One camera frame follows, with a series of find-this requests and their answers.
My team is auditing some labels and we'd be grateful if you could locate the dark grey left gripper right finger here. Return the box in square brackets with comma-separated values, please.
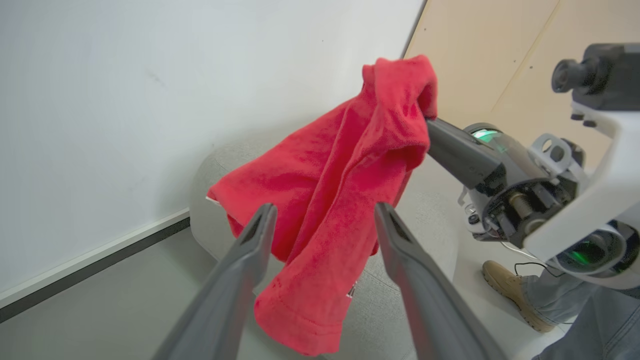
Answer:
[374, 201, 508, 360]

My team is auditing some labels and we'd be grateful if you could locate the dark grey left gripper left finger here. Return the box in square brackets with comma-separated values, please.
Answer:
[152, 202, 279, 360]

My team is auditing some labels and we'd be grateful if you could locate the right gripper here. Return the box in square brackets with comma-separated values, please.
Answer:
[425, 118, 583, 249]

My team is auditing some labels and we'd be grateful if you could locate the red fleece garment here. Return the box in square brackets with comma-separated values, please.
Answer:
[206, 54, 439, 357]

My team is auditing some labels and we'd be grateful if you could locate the grey fabric seat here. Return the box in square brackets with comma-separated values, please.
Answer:
[189, 137, 506, 360]

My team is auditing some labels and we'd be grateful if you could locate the tan suede shoe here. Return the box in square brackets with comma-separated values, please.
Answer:
[482, 260, 557, 334]

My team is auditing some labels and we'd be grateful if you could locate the white and black baseboard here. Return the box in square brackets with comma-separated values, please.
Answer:
[0, 207, 191, 324]

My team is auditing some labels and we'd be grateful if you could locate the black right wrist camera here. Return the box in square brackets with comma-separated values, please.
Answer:
[551, 43, 640, 112]

